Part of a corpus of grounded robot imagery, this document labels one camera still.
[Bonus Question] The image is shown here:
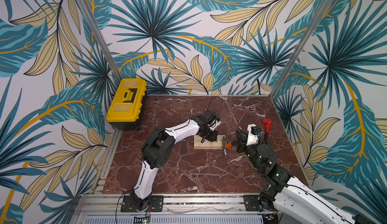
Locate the wooden block with nails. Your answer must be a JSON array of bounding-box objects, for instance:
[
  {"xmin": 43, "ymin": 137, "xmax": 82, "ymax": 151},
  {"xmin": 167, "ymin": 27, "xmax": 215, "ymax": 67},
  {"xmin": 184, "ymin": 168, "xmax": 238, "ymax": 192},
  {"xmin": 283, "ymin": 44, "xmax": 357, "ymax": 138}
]
[{"xmin": 193, "ymin": 135, "xmax": 226, "ymax": 149}]

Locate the claw hammer orange black handle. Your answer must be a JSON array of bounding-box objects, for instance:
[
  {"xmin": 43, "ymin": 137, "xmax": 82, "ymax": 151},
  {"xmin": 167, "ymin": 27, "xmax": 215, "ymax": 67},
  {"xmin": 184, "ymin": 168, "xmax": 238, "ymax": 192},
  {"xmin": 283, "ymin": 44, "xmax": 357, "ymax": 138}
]
[{"xmin": 221, "ymin": 136, "xmax": 238, "ymax": 155}]

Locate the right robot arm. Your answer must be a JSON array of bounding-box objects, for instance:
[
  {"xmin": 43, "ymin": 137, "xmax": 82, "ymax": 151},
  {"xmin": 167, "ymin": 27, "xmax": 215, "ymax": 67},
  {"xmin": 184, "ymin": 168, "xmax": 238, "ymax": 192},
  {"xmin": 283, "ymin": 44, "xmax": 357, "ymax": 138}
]
[{"xmin": 232, "ymin": 125, "xmax": 369, "ymax": 224}]

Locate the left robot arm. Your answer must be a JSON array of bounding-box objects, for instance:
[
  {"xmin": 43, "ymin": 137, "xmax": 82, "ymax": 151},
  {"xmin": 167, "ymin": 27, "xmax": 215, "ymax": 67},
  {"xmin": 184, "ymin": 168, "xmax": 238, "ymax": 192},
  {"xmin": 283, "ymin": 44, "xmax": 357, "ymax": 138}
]
[{"xmin": 130, "ymin": 110, "xmax": 221, "ymax": 211}]

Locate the yellow black toolbox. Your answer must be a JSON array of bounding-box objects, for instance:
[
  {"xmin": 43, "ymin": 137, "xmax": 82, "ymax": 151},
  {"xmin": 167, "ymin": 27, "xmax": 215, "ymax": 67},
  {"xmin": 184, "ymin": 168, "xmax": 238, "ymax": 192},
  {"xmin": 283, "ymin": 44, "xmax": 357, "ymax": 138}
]
[{"xmin": 106, "ymin": 78, "xmax": 147, "ymax": 131}]

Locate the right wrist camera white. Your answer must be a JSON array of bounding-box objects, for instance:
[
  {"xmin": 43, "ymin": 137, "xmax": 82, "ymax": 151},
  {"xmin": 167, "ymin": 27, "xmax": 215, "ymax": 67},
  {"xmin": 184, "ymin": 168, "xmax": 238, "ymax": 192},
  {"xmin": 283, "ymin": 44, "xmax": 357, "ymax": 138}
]
[{"xmin": 247, "ymin": 124, "xmax": 261, "ymax": 146}]

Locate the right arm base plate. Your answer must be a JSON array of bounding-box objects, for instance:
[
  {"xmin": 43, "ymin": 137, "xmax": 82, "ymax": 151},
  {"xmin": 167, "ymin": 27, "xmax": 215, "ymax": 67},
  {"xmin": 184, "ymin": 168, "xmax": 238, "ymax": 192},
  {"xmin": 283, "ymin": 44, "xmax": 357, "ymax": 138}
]
[{"xmin": 243, "ymin": 193, "xmax": 278, "ymax": 212}]

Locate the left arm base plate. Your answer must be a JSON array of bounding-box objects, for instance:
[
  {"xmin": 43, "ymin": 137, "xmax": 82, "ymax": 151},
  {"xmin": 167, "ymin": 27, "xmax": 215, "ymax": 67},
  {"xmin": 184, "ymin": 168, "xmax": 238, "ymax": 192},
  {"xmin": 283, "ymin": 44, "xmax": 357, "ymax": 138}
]
[{"xmin": 121, "ymin": 195, "xmax": 164, "ymax": 213}]

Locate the aluminium front rail frame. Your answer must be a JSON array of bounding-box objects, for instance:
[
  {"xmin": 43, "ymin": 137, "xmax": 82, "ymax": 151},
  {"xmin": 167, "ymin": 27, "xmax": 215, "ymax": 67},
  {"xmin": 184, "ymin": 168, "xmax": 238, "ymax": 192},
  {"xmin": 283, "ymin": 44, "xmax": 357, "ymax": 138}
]
[{"xmin": 70, "ymin": 193, "xmax": 298, "ymax": 224}]

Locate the right aluminium corner post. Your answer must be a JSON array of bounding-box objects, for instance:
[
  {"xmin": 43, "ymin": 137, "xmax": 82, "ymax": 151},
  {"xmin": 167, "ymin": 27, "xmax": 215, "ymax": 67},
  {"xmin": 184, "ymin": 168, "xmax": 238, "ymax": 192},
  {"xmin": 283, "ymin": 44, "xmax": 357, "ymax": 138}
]
[{"xmin": 270, "ymin": 0, "xmax": 334, "ymax": 100}]

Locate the aluminium corner post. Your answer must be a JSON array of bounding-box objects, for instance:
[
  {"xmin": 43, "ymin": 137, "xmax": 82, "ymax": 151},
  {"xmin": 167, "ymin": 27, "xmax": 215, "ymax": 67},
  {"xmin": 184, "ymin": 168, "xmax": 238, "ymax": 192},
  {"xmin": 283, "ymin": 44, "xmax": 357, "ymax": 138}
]
[
  {"xmin": 75, "ymin": 0, "xmax": 122, "ymax": 82},
  {"xmin": 270, "ymin": 0, "xmax": 334, "ymax": 100}
]

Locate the left aluminium corner post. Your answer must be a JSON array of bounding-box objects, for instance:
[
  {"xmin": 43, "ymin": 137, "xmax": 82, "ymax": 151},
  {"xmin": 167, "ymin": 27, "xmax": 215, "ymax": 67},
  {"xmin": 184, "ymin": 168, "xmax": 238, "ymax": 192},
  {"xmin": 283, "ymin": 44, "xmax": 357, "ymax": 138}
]
[{"xmin": 75, "ymin": 0, "xmax": 122, "ymax": 82}]

